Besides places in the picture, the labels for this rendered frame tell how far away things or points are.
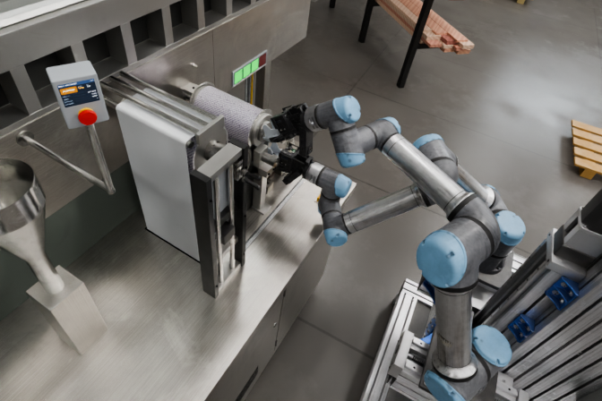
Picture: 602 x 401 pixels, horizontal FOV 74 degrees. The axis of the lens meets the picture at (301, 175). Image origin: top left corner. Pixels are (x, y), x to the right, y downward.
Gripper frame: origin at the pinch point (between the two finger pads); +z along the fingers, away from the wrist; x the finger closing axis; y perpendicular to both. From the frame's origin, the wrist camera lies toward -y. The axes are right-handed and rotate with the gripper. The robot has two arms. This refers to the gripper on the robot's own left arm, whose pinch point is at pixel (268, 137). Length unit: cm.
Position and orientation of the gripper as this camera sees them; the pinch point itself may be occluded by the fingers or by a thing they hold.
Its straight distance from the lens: 132.3
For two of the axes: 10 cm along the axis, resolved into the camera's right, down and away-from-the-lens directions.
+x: -5.0, 5.7, -6.5
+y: -4.6, -8.1, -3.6
